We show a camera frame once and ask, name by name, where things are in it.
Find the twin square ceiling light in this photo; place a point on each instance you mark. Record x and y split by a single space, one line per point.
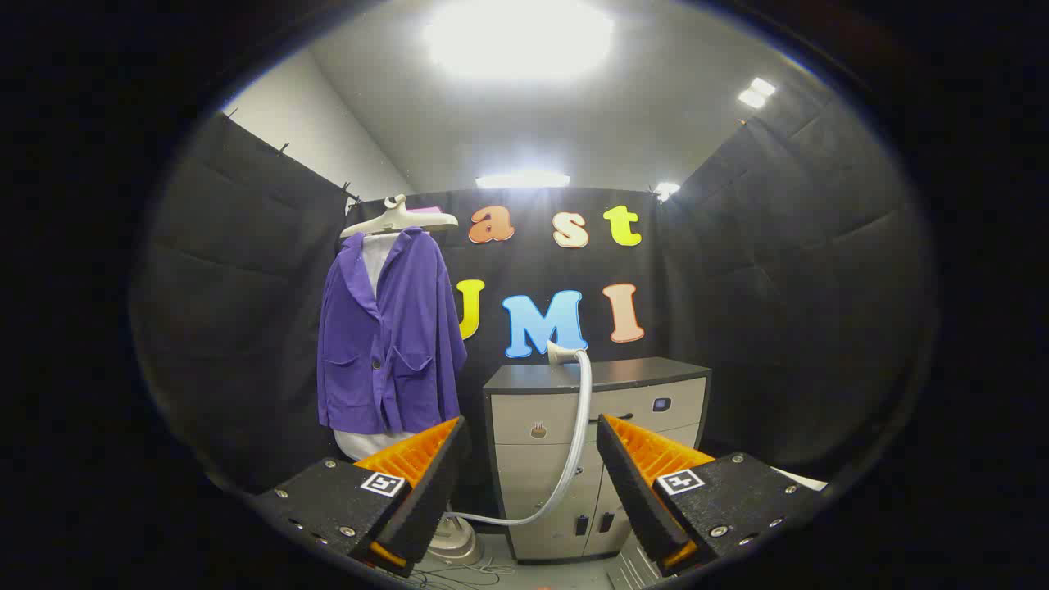
756 92

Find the garment steamer base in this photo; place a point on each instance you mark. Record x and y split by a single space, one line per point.
455 541

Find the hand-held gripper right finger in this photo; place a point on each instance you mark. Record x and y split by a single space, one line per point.
627 483

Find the large round ceiling light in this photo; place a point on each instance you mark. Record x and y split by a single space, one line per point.
516 37

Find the black backdrop cloth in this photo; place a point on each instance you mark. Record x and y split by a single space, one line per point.
737 287

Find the beige cabinet with dark top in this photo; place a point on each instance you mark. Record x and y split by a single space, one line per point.
533 492

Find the small ceiling spot light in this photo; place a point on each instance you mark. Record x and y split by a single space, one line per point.
665 190

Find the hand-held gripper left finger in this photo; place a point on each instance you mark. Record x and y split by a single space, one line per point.
434 483

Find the long ceiling light strip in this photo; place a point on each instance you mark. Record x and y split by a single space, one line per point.
523 179

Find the white clothes hanger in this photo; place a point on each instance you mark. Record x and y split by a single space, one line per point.
393 220

